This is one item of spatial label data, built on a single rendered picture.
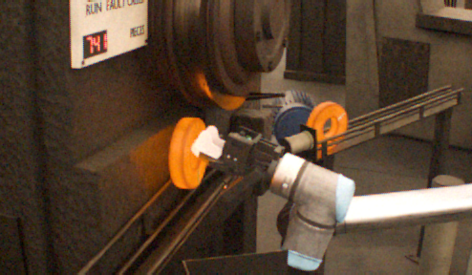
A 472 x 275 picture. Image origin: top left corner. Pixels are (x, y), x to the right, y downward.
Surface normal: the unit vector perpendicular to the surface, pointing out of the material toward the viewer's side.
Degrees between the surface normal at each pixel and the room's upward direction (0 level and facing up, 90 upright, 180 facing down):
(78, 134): 90
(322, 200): 82
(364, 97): 90
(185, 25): 91
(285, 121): 90
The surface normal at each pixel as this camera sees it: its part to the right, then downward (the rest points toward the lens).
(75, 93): 0.94, 0.12
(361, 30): -0.56, 0.25
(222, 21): 0.11, 0.33
